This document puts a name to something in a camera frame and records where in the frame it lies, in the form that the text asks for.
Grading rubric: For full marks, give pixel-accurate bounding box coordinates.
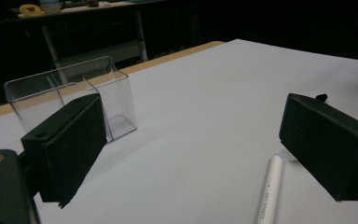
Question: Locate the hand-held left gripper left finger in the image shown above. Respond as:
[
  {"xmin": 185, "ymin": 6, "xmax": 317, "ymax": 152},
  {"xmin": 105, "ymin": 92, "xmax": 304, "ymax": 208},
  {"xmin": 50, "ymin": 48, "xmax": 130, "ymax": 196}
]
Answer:
[{"xmin": 21, "ymin": 92, "xmax": 108, "ymax": 209}]

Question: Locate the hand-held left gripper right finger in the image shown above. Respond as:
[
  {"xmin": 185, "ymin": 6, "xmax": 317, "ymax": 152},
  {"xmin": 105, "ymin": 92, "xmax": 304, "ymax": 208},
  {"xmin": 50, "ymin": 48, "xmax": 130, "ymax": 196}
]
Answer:
[{"xmin": 279, "ymin": 92, "xmax": 358, "ymax": 203}]

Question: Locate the white pen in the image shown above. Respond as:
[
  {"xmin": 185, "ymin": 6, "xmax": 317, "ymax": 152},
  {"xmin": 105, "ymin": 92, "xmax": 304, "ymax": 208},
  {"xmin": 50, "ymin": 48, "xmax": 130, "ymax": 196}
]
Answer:
[{"xmin": 255, "ymin": 153, "xmax": 284, "ymax": 224}]

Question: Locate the clear plastic container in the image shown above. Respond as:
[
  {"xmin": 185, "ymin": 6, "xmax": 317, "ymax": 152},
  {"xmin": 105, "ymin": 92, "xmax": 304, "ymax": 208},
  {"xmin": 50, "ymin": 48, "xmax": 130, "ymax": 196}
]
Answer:
[{"xmin": 3, "ymin": 55, "xmax": 138, "ymax": 144}]

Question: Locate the background workbench with white legs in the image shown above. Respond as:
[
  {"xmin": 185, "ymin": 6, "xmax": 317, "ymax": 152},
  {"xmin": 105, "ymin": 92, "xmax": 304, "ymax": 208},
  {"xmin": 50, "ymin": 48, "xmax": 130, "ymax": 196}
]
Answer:
[{"xmin": 17, "ymin": 0, "xmax": 169, "ymax": 69}]

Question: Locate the yellow tape roll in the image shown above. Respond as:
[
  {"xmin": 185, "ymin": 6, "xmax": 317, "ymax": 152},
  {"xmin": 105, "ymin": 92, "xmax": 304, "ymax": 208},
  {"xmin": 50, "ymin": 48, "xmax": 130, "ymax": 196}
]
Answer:
[{"xmin": 19, "ymin": 4, "xmax": 45, "ymax": 18}]

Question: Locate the white plastic box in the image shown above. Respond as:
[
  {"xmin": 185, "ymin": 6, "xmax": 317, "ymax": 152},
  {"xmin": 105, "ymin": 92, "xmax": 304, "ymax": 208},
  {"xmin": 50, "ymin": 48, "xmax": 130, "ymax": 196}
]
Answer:
[{"xmin": 38, "ymin": 0, "xmax": 62, "ymax": 14}]

